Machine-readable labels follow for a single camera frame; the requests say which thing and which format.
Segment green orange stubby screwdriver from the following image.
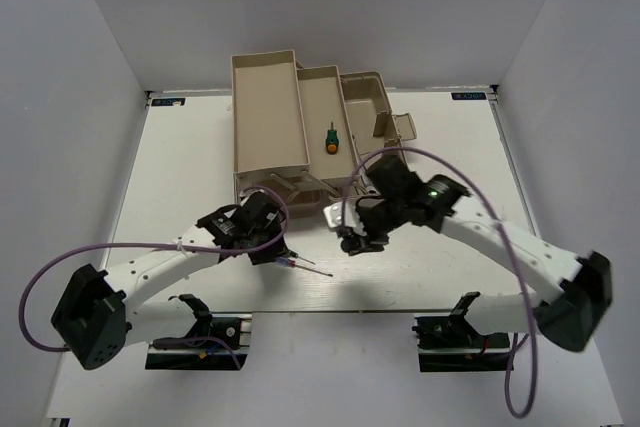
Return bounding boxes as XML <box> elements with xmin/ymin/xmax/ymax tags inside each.
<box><xmin>325</xmin><ymin>122</ymin><xmax>340</xmax><ymax>155</ymax></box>

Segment beige plastic toolbox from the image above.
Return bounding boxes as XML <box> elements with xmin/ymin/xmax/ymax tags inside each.
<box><xmin>231</xmin><ymin>50</ymin><xmax>417</xmax><ymax>216</ymax></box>

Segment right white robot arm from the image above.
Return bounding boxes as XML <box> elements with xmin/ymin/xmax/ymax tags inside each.
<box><xmin>324</xmin><ymin>156</ymin><xmax>613</xmax><ymax>352</ymax></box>

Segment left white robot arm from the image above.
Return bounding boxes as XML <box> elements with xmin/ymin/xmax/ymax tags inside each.
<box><xmin>51</xmin><ymin>190</ymin><xmax>289</xmax><ymax>371</ymax></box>

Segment black precision screwdriver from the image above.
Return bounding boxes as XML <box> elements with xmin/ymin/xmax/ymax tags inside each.
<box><xmin>288</xmin><ymin>250</ymin><xmax>316</xmax><ymax>265</ymax></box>

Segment blue handled screwdriver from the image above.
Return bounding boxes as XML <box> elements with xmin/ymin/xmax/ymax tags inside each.
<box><xmin>275</xmin><ymin>257</ymin><xmax>332</xmax><ymax>277</ymax></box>

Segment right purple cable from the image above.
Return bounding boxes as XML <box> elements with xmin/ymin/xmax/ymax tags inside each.
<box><xmin>339</xmin><ymin>146</ymin><xmax>539</xmax><ymax>419</ymax></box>

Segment purple cable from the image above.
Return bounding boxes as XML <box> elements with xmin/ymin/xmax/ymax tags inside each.
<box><xmin>18</xmin><ymin>186</ymin><xmax>291</xmax><ymax>352</ymax></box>
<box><xmin>339</xmin><ymin>146</ymin><xmax>539</xmax><ymax>419</ymax></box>

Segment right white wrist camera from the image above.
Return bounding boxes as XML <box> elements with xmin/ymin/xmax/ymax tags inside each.
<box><xmin>323</xmin><ymin>201</ymin><xmax>366</xmax><ymax>237</ymax></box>

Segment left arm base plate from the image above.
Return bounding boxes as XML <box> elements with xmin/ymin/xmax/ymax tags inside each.
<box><xmin>145</xmin><ymin>314</ymin><xmax>252</xmax><ymax>371</ymax></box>

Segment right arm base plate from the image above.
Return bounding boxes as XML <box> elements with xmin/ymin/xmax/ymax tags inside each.
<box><xmin>412</xmin><ymin>316</ymin><xmax>512</xmax><ymax>373</ymax></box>

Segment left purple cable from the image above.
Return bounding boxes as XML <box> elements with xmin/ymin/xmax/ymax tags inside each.
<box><xmin>18</xmin><ymin>186</ymin><xmax>291</xmax><ymax>352</ymax></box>

